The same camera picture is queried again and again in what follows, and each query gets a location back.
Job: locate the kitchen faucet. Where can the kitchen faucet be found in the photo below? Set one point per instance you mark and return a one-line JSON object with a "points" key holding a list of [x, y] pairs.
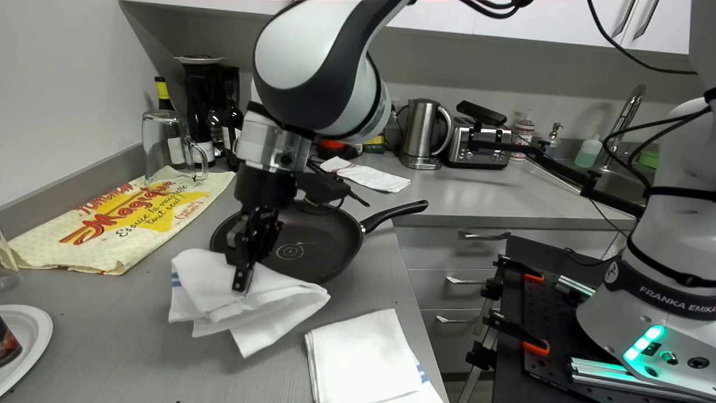
{"points": [[629, 108]]}

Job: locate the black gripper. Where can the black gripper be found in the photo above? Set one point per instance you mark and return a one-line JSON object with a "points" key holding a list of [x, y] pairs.
{"points": [[262, 197]]}

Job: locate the green dish soap bottle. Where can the green dish soap bottle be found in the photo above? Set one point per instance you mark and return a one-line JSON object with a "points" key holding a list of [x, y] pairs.
{"points": [[588, 150]]}

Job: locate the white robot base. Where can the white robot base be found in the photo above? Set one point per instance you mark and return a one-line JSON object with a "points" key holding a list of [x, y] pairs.
{"points": [[655, 306]]}

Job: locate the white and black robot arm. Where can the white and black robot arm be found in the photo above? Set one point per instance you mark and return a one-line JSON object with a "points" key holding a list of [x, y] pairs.
{"points": [[311, 79]]}

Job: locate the drawer cabinet with handles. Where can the drawer cabinet with handles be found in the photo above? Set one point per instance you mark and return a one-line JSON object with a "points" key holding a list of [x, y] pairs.
{"points": [[447, 269]]}

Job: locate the glass mug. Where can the glass mug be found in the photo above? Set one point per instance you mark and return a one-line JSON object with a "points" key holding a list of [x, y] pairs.
{"points": [[165, 150]]}

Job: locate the folded white cloth front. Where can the folded white cloth front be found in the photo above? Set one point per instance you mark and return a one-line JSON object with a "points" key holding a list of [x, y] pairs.
{"points": [[366, 360]]}

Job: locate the black coffee machine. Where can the black coffee machine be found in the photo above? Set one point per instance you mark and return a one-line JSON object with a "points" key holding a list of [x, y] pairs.
{"points": [[211, 111]]}

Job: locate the white plate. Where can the white plate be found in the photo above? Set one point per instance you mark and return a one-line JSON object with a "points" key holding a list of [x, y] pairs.
{"points": [[34, 333]]}

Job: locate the black frying pan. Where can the black frying pan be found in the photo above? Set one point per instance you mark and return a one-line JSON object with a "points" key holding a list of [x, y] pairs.
{"points": [[316, 243]]}

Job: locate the yellow printed tea towel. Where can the yellow printed tea towel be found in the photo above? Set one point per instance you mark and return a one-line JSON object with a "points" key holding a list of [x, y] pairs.
{"points": [[114, 232]]}

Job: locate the white cloth with red stripe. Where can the white cloth with red stripe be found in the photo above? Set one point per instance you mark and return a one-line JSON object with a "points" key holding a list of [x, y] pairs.
{"points": [[366, 176]]}

